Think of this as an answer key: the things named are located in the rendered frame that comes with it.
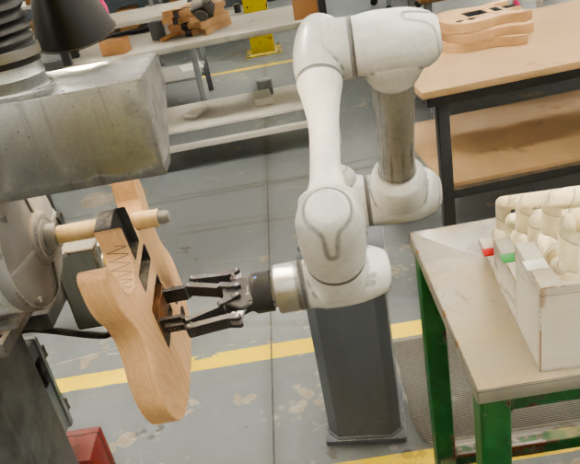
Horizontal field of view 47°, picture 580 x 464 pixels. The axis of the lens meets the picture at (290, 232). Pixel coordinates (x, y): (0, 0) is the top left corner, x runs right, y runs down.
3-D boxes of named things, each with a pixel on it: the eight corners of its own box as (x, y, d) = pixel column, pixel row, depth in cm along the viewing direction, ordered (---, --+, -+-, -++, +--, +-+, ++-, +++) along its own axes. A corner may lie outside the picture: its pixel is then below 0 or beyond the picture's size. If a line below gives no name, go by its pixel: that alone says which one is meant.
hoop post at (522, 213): (518, 249, 130) (517, 207, 126) (514, 241, 133) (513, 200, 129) (535, 247, 130) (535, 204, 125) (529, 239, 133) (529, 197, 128)
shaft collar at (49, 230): (55, 245, 121) (47, 252, 116) (49, 221, 120) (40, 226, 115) (66, 243, 121) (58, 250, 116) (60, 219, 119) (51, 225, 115)
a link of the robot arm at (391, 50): (365, 193, 210) (435, 183, 208) (371, 237, 202) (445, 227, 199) (341, -2, 145) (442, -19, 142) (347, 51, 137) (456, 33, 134)
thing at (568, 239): (561, 282, 105) (562, 230, 101) (553, 272, 108) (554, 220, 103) (582, 279, 105) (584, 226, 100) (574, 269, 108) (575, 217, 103)
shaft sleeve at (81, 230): (64, 240, 120) (58, 245, 117) (60, 224, 119) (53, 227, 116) (161, 224, 119) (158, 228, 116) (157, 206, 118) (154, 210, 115)
